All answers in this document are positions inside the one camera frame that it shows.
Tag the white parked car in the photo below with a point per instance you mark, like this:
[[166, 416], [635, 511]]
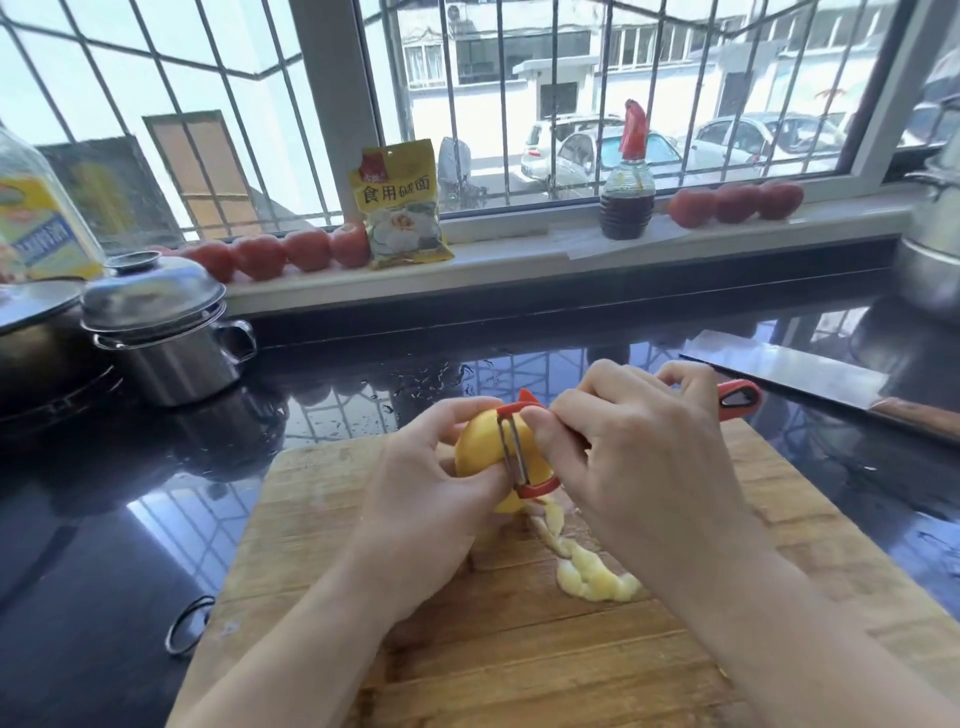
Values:
[[547, 142], [757, 142], [592, 161]]

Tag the covered parked scooter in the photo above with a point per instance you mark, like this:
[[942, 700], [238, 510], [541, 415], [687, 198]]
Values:
[[454, 169]]

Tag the person's left forearm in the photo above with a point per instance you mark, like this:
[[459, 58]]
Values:
[[300, 660]]

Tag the red vegetable peeler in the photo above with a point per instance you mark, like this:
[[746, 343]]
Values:
[[517, 450]]

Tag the small steel pot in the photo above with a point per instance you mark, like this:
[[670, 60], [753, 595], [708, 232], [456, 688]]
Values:
[[172, 367]]

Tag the dark leaning board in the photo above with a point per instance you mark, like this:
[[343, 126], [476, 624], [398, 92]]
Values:
[[105, 195]]

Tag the person's right thumb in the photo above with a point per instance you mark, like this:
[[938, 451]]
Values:
[[562, 461]]

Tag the black wok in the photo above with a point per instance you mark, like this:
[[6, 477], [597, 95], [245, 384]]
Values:
[[45, 367]]

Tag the steel pot lid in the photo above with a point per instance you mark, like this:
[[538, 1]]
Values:
[[150, 292]]

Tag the person's left thumb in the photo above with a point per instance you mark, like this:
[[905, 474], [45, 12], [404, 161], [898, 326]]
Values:
[[487, 491]]

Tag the potato peel strip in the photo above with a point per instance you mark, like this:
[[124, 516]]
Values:
[[592, 581]]

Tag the white window frame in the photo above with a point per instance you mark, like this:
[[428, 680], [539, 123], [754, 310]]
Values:
[[334, 112]]

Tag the wooden cutting board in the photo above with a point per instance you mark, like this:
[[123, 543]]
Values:
[[525, 660]]

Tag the light leaning board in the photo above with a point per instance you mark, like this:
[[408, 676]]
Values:
[[202, 165]]

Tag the metal window grille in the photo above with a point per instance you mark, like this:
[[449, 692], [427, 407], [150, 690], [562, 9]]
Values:
[[150, 54]]

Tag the dark sauce bottle red cap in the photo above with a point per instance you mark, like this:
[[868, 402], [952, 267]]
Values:
[[627, 202]]

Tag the yellow peeled potato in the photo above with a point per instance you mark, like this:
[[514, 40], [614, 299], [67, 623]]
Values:
[[480, 454]]

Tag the person's right hand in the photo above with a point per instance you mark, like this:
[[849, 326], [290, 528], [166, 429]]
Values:
[[652, 487]]

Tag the cooking oil bottle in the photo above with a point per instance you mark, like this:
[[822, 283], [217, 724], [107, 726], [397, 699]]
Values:
[[37, 217]]

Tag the dark wok lid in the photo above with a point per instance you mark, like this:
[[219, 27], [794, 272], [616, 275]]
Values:
[[37, 304]]

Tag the yellow food packet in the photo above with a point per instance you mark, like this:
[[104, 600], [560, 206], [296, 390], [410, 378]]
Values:
[[401, 202]]

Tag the large steel steamer pot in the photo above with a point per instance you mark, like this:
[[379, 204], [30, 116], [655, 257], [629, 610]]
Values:
[[930, 247]]

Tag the person's left hand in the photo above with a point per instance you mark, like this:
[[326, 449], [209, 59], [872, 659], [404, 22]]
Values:
[[420, 510]]

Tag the person's right forearm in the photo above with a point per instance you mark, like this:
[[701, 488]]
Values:
[[795, 645]]

